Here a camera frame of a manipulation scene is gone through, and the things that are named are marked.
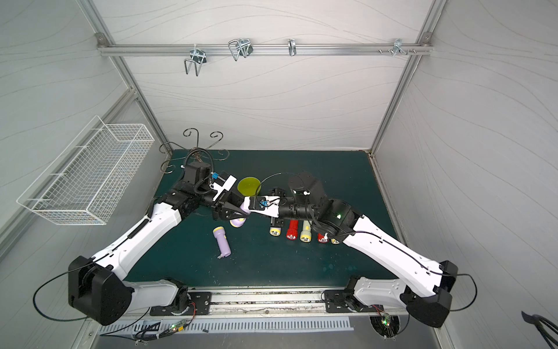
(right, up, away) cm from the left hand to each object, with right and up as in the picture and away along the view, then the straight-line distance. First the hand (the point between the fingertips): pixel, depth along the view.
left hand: (249, 213), depth 63 cm
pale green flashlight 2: (+31, -16, +23) cm, 42 cm away
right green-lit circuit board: (+45, -38, +9) cm, 59 cm away
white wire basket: (-54, +9, +5) cm, 55 cm away
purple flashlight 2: (+6, -12, +25) cm, 29 cm away
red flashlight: (+13, -13, +24) cm, 30 cm away
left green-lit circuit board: (-24, -38, +6) cm, 45 cm away
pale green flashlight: (+19, -13, +24) cm, 33 cm away
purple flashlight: (-16, -13, +24) cm, 32 cm away
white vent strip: (-9, -39, +7) cm, 40 cm away
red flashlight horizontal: (+26, -15, +23) cm, 38 cm away
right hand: (+1, +4, -3) cm, 5 cm away
